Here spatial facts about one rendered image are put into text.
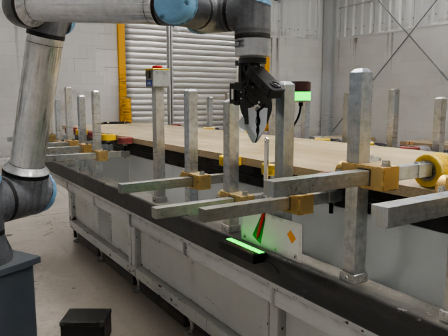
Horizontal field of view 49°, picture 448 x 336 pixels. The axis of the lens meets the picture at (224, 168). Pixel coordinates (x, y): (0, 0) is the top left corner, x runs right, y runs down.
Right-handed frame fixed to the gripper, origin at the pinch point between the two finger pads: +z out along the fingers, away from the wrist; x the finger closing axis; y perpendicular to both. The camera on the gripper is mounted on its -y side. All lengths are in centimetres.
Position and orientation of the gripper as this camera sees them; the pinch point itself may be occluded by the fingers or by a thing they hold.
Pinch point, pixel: (256, 138)
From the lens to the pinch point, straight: 125.2
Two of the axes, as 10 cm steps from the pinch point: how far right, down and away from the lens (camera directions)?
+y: -5.4, -1.2, 8.3
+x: -8.4, 0.8, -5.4
